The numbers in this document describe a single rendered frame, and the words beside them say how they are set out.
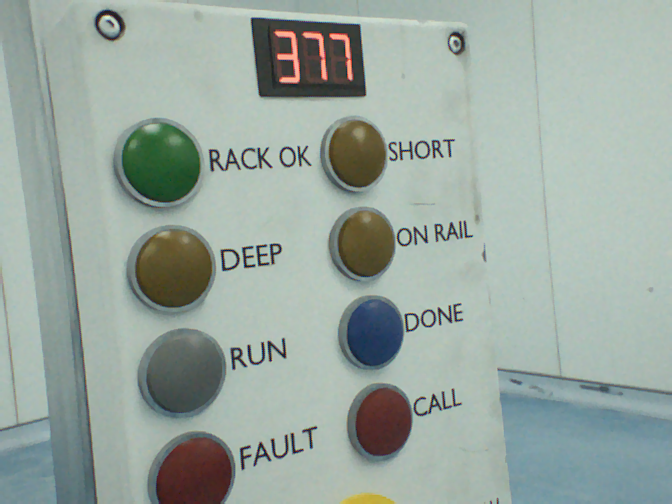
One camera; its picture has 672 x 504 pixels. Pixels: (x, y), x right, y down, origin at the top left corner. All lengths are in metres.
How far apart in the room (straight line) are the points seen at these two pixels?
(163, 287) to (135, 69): 0.07
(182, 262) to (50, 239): 0.09
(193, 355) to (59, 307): 0.09
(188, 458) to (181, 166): 0.10
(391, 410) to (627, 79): 3.29
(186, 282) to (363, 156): 0.09
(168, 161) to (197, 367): 0.07
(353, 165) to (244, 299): 0.07
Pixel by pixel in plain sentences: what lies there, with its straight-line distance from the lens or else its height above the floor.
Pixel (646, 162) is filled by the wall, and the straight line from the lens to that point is 3.51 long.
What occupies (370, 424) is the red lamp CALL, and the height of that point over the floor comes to 0.91.
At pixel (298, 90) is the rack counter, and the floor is 1.04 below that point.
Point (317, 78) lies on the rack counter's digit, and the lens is 0.30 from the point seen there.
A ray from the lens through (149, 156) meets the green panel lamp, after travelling 0.26.
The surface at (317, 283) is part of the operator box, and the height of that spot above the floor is 0.97.
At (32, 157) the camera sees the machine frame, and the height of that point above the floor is 1.03.
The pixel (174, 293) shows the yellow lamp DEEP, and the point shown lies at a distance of 0.26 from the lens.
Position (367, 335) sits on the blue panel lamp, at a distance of 0.30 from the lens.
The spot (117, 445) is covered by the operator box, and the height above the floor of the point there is 0.92.
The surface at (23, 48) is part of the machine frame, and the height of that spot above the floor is 1.07.
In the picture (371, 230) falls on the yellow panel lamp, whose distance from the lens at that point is 0.30.
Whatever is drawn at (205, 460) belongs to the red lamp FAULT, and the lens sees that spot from 0.28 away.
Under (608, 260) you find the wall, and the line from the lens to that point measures 3.63.
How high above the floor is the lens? 1.00
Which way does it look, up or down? 3 degrees down
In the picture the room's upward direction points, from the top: 6 degrees counter-clockwise
